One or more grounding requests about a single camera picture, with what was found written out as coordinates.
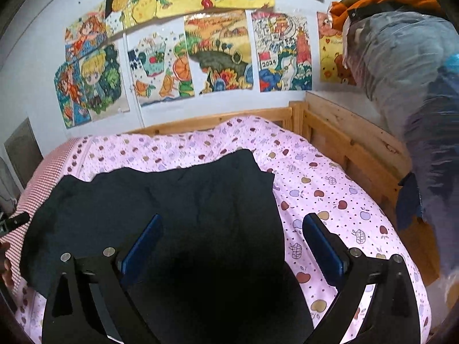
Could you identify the black jacket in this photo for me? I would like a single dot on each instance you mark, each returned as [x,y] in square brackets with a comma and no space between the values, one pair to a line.
[161,204]

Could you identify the blond character drawing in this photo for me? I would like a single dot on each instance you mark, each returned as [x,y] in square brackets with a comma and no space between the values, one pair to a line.
[102,82]

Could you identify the orange-haired girl drawing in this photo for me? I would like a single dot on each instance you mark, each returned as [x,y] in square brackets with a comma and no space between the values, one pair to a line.
[86,32]

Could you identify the yellow pineapple drawing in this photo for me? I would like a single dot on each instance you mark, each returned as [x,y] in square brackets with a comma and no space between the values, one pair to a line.
[132,3]

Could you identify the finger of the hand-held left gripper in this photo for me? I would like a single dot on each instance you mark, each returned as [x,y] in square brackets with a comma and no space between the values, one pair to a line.
[16,220]

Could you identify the person's left hand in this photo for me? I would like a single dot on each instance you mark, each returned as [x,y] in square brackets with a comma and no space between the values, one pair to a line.
[5,265]

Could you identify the red checkered bed sheet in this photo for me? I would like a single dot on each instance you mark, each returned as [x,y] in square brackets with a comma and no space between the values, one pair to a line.
[39,182]

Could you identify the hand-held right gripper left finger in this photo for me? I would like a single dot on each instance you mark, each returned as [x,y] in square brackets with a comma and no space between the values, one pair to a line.
[141,243]

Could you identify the wooden bed frame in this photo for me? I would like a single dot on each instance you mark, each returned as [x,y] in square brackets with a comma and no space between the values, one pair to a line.
[344,136]

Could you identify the landscape wall drawing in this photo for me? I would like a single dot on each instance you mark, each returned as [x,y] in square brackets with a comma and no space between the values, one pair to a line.
[218,53]

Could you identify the grey wall panel door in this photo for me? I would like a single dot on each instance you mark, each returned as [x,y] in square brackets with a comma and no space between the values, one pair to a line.
[23,148]

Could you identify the orange cloth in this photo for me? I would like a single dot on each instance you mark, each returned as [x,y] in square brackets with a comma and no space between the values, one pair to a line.
[394,1]

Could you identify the yellow bear drawing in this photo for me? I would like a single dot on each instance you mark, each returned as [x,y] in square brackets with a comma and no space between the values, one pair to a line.
[331,57]

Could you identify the plastic-wrapped bedding bundle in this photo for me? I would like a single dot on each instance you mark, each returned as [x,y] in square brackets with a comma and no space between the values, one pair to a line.
[412,96]

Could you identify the city towers drawing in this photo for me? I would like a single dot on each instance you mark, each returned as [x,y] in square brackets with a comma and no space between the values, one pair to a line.
[281,52]

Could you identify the turtle drawing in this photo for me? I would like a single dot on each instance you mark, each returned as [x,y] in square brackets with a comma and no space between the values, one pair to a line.
[161,68]

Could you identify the pink apple-print quilt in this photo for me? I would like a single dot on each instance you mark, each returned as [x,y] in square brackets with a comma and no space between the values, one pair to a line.
[322,186]

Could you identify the mermaid drawing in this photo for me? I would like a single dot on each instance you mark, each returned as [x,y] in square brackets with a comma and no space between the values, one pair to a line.
[68,96]

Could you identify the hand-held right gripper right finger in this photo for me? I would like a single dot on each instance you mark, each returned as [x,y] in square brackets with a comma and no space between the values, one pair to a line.
[322,243]

